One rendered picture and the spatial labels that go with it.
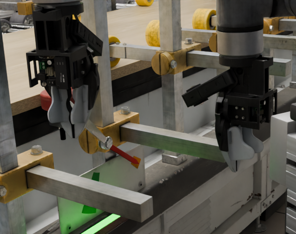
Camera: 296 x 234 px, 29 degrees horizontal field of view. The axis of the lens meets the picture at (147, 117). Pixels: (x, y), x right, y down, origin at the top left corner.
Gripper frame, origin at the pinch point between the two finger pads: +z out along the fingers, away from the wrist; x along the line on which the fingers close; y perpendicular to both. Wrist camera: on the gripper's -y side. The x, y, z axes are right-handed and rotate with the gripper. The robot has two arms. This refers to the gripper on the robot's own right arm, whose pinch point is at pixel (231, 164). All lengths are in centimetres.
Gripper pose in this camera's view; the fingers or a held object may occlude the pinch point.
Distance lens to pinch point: 105.5
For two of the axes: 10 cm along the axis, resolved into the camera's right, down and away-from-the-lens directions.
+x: 5.9, -2.8, 7.6
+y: 8.1, 1.3, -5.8
